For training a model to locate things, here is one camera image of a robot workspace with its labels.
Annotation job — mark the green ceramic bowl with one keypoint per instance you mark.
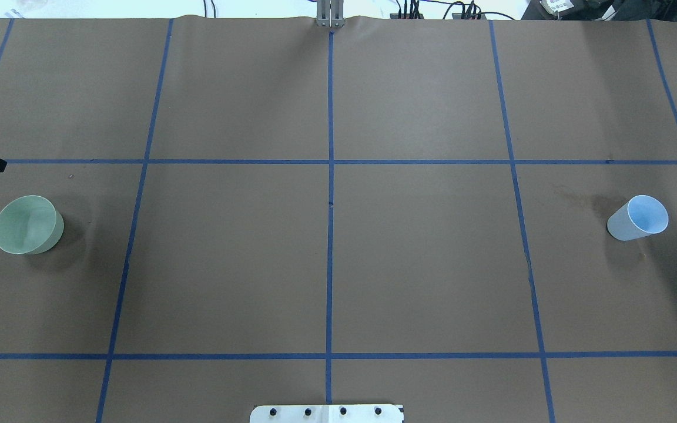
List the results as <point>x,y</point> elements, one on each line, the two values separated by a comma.
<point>30,225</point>

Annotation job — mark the light blue plastic cup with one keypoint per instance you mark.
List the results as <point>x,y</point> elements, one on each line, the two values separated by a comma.
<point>639,217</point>

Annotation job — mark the aluminium frame post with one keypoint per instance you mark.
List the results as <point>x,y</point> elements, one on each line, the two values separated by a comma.
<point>330,13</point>

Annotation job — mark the white pedestal column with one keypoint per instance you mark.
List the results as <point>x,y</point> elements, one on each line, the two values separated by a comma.
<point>328,413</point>

